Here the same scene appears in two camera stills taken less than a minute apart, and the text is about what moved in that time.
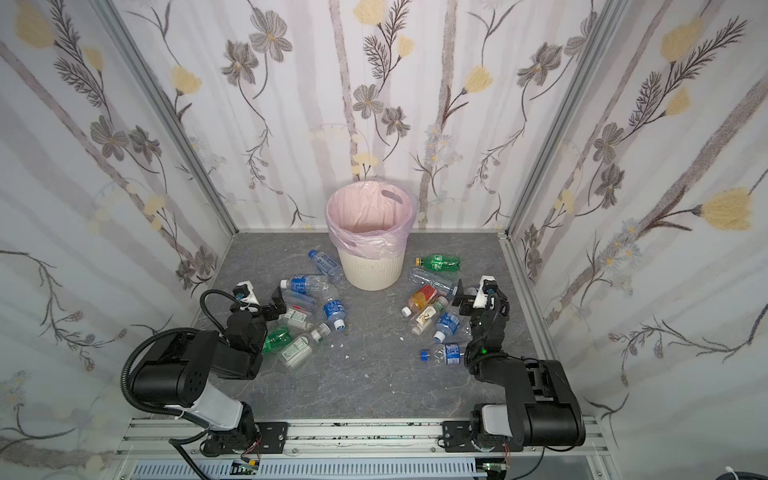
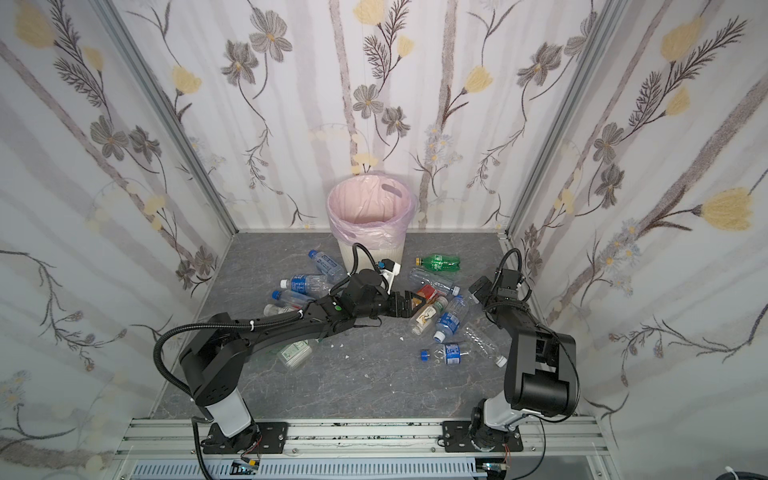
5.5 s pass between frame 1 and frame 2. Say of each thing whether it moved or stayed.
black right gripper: moved
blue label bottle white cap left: stayed
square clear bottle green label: stayed
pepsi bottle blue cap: stayed
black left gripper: moved
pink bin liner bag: stayed
